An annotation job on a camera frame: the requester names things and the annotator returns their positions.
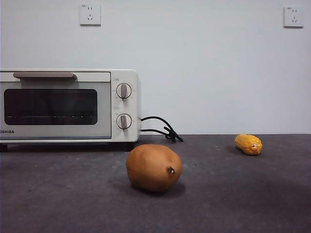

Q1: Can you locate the brown potato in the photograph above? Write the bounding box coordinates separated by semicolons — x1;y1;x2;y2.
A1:
125;144;183;193

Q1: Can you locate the white glass oven door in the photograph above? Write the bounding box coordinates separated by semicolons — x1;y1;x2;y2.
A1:
0;71;112;141

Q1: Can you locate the white oven knob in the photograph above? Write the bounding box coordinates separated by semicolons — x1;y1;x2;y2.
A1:
116;83;133;100
116;113;133;131

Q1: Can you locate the white toaster oven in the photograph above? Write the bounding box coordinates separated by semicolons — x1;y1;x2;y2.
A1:
0;69;142;152

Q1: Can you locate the yellow corn cob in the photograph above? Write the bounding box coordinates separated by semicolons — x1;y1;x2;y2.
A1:
234;134;263;156

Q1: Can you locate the black oven power cable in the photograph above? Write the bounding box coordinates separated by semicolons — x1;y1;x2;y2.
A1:
140;116;184;144

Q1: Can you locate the white wall socket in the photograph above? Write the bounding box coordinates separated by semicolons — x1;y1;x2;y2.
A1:
80;3;102;27
283;6;304;29

